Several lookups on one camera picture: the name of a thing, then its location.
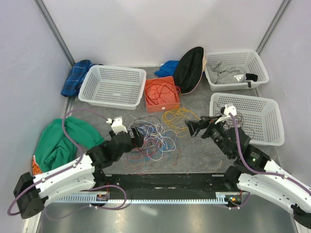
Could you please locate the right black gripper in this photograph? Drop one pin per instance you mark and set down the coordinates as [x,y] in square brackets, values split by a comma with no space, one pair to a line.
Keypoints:
[194,125]

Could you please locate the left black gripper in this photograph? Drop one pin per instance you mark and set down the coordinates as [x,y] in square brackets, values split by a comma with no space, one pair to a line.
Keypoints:
[138,140]

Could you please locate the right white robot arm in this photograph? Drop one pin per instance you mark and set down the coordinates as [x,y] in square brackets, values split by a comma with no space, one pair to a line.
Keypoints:
[254,171]

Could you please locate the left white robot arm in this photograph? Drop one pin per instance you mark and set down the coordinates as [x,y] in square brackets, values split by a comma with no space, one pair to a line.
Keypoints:
[34,192]

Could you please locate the orange square box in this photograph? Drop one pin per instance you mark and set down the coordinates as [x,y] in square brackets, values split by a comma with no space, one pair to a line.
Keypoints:
[161,94]

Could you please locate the black bucket hat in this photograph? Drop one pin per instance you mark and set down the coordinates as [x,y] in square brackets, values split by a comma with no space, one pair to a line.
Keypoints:
[189,70]

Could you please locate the left white plastic basket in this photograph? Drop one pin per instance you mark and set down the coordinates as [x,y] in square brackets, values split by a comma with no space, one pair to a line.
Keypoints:
[114,87]

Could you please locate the grey adidas garment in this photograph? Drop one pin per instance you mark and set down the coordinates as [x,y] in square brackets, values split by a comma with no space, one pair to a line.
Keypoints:
[222,73]

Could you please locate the bright blue cloth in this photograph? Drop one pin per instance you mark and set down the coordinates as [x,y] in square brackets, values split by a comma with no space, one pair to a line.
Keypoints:
[167,69]

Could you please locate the near right white basket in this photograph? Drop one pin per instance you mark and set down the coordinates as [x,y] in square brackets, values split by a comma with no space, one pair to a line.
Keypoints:
[260,118]

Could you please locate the blue plaid cloth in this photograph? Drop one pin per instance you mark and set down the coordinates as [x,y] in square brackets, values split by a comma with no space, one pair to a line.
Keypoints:
[75,78]

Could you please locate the green shirt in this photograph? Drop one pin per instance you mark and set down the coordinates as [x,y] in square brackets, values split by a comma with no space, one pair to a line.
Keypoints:
[54,149]

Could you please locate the far right white basket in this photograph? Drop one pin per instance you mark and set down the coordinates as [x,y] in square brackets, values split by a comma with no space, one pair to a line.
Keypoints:
[248,60]

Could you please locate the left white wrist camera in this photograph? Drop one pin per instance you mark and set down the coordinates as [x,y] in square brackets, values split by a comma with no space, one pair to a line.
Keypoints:
[117,125]

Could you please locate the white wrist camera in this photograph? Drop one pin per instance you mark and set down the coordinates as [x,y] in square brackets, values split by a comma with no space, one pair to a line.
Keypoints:
[228,111]
[117,125]

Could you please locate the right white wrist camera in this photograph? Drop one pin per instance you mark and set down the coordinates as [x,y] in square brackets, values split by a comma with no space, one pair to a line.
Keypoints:
[228,111]

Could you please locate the slotted cable duct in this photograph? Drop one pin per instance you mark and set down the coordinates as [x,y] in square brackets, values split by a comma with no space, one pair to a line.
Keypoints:
[153,196]

